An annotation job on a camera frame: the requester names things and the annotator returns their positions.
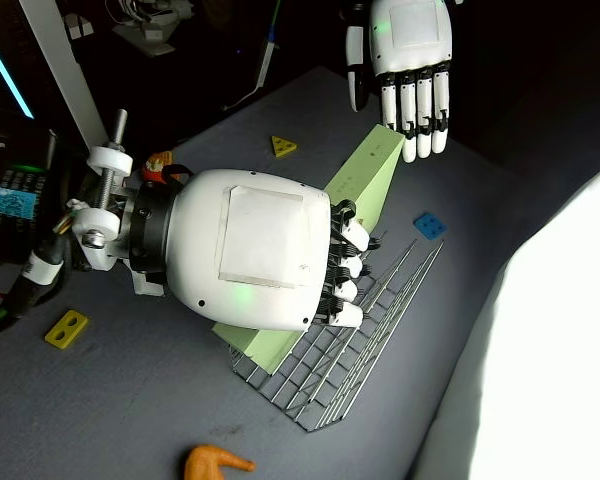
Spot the white upright post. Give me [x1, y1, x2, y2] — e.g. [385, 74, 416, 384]
[19, 0, 110, 151]

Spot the wire metal rack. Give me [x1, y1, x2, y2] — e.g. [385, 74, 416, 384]
[228, 229, 446, 434]

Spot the blue square four-hole block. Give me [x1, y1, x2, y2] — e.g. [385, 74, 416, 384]
[412, 212, 448, 243]

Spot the orange and white toy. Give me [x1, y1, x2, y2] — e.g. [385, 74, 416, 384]
[140, 151, 181, 185]

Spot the grey table cloth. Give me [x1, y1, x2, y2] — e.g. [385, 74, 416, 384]
[0, 64, 600, 480]

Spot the light green rectangular block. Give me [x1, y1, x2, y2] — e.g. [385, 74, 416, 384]
[212, 123, 406, 377]

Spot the yellow rectangular two-hole block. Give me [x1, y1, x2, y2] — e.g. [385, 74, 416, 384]
[43, 309, 90, 350]

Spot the orange toy chicken leg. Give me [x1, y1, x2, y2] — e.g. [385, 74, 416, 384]
[183, 443, 256, 480]

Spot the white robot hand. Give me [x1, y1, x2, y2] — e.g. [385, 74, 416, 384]
[344, 0, 454, 164]
[163, 168, 384, 334]

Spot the cyan light strip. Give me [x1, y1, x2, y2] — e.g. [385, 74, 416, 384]
[0, 22, 35, 120]

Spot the yellow triangular block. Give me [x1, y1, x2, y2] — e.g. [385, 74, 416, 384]
[270, 134, 299, 159]

